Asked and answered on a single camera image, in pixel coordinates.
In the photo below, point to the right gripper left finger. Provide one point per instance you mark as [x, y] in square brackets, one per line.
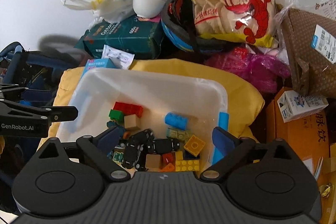
[87, 159]

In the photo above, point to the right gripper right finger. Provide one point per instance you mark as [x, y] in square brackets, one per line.
[244, 160]

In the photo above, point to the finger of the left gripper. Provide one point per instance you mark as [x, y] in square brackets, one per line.
[33, 95]
[59, 113]

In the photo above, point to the wooden cube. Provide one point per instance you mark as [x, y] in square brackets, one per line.
[132, 122]
[153, 161]

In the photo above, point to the blue hollow building block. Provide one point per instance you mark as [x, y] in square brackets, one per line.
[176, 121]

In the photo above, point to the dark teal toy vehicle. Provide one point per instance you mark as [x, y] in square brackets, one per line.
[116, 127]

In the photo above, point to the green building block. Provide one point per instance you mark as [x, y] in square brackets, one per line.
[116, 115]

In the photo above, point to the black toy car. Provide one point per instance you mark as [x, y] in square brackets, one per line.
[134, 147]
[162, 146]

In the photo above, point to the orange cardboard box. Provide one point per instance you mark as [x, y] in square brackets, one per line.
[309, 138]

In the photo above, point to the red building block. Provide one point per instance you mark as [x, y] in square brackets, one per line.
[128, 109]

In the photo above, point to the blue tissue box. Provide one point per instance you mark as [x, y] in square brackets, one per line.
[98, 63]

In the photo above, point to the yellow cloth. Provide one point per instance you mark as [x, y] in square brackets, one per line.
[244, 101]

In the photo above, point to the white carton box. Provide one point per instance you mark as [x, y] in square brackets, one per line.
[294, 106]

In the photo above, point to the white plastic bin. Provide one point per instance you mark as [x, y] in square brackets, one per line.
[200, 100]

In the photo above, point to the yellow building block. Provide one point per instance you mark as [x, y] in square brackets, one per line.
[194, 145]

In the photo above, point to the magenta plastic bag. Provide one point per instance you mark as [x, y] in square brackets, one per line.
[262, 71]

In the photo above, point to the dark green package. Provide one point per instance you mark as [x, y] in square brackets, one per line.
[142, 38]

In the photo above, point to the white plastic bag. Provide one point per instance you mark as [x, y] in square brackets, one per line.
[111, 11]

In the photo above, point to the white bowl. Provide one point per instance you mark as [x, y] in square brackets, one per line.
[148, 8]

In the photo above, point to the brown dotted bag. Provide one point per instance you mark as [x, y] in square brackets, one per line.
[312, 74]

